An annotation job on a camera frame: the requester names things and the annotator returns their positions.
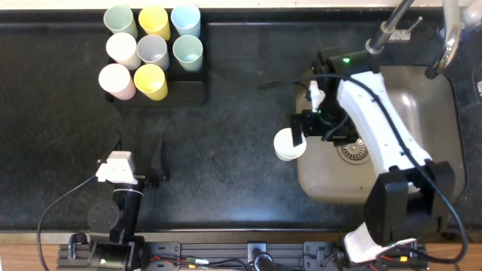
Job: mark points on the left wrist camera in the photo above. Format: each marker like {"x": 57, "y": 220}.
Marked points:
{"x": 116, "y": 167}

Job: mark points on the steel sink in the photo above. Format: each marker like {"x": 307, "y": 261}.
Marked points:
{"x": 327, "y": 180}

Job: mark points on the blue cup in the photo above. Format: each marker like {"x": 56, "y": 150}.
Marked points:
{"x": 185, "y": 18}

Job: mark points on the black tray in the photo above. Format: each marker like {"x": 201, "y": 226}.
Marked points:
{"x": 184, "y": 92}

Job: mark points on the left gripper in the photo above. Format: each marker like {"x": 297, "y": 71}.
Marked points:
{"x": 145, "y": 180}

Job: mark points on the blue soap bottle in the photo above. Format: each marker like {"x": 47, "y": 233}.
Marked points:
{"x": 472, "y": 17}

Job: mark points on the pink cup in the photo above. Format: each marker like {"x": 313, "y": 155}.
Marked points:
{"x": 115, "y": 79}

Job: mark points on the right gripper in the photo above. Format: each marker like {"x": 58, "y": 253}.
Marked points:
{"x": 320, "y": 126}

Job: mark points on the white cup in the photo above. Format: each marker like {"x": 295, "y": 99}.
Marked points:
{"x": 121, "y": 48}
{"x": 284, "y": 147}

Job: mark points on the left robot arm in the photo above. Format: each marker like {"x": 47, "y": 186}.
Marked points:
{"x": 126, "y": 211}

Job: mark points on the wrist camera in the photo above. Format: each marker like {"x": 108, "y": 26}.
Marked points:
{"x": 116, "y": 167}
{"x": 315, "y": 96}

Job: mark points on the green cup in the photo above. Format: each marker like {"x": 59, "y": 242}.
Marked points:
{"x": 118, "y": 19}
{"x": 187, "y": 50}

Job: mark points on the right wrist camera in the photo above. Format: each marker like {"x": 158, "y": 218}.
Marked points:
{"x": 315, "y": 96}

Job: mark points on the yellow cup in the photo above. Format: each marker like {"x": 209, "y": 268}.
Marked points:
{"x": 153, "y": 19}
{"x": 150, "y": 80}

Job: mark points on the mounting rail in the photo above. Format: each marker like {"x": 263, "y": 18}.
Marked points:
{"x": 226, "y": 254}

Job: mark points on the grey cup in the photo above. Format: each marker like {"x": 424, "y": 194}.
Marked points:
{"x": 152, "y": 49}

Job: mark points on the steel tap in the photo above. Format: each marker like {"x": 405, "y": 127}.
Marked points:
{"x": 450, "y": 45}

